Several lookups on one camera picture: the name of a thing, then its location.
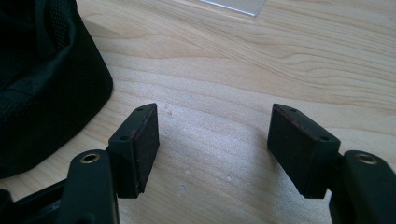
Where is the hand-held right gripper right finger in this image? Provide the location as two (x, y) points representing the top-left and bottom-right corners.
(266, 103), (396, 224)

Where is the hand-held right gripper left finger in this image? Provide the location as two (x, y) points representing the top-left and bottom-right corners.
(57, 103), (161, 224)

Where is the black mesh bag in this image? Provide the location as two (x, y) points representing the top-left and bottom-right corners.
(0, 0), (114, 179)

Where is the clear plastic sheet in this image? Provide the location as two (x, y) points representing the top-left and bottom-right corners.
(199, 0), (267, 18)

